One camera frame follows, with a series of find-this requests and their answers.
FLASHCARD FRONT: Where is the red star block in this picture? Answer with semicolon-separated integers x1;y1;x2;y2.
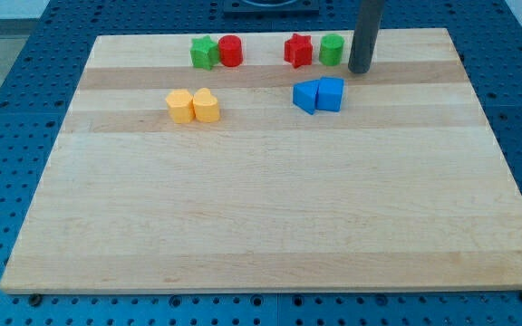
284;33;313;69

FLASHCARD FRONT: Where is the green star block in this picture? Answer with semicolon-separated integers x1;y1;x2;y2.
190;35;220;70

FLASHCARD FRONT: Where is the wooden board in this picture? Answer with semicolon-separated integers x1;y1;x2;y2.
0;28;522;294

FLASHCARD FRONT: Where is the yellow heart block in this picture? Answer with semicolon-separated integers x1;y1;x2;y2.
193;88;220;122

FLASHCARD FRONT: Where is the blue triangle block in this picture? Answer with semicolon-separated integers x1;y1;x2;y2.
292;80;319;115

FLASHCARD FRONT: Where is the blue cube block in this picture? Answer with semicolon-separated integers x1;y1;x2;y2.
316;77;344;112

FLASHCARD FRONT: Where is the yellow hexagon block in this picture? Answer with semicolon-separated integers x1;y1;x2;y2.
165;89;195;124

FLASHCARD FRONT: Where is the red cylinder block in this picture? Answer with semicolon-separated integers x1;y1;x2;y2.
217;34;243;67

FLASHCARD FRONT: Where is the green cylinder block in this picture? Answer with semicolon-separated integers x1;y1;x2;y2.
319;34;344;66

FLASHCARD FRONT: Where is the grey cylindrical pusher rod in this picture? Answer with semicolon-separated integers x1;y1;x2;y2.
348;0;385;74

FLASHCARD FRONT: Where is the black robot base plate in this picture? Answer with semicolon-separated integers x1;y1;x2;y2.
222;0;320;15

